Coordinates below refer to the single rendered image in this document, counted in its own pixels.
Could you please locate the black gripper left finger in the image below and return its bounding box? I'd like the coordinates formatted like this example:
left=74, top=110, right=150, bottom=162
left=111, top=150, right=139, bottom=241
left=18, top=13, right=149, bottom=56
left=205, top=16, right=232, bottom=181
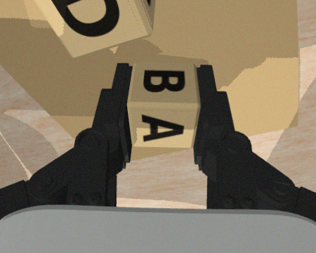
left=0, top=63, right=133, bottom=220

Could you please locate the tan letter block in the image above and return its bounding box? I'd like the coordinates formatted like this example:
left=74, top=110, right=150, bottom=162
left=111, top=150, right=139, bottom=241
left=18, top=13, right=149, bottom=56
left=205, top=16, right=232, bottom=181
left=34, top=0, right=156, bottom=59
left=127, top=62, right=201, bottom=148

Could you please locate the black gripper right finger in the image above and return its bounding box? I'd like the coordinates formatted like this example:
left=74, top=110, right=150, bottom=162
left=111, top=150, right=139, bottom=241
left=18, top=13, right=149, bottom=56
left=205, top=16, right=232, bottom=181
left=193, top=65, right=316, bottom=222

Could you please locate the tan square mat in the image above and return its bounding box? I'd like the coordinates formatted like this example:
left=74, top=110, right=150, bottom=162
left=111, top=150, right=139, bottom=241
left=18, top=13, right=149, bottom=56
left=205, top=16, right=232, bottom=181
left=0, top=0, right=298, bottom=140

